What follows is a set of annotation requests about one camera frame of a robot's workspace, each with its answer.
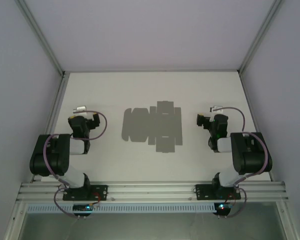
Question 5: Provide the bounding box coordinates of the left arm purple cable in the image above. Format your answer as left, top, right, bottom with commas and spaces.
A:
43, 109, 108, 220

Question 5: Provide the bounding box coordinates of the grey cardboard box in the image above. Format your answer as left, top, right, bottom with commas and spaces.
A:
121, 100, 184, 154

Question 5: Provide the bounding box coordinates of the left circuit board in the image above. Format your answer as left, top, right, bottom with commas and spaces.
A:
72, 203, 101, 217

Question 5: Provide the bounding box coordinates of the aluminium frame leg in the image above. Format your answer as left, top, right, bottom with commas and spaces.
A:
276, 201, 300, 240
3, 201, 28, 240

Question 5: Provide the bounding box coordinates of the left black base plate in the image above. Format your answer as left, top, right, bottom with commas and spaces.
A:
62, 184, 109, 201

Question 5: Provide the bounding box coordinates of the slotted cable duct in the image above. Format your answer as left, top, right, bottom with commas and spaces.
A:
26, 202, 216, 213

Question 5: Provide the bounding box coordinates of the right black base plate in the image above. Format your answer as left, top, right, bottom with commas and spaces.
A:
194, 183, 242, 201

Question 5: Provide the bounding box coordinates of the circuit board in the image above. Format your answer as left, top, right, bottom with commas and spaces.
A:
72, 203, 101, 217
213, 201, 237, 216

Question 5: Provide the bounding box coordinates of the aluminium table side rail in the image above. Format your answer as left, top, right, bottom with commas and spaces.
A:
237, 71, 276, 182
29, 72, 71, 183

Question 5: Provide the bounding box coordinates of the aluminium frame post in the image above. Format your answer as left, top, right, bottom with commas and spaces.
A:
14, 0, 67, 77
237, 0, 287, 75

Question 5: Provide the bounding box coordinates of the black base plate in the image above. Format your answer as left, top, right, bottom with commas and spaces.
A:
194, 183, 242, 201
62, 184, 109, 201

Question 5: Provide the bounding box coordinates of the right circuit board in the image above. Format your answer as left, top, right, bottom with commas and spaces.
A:
213, 201, 237, 216

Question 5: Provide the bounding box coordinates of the aluminium mounting rail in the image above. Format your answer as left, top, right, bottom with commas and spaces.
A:
16, 181, 290, 201

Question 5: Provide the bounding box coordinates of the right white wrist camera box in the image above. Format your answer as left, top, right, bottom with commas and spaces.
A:
209, 105, 224, 123

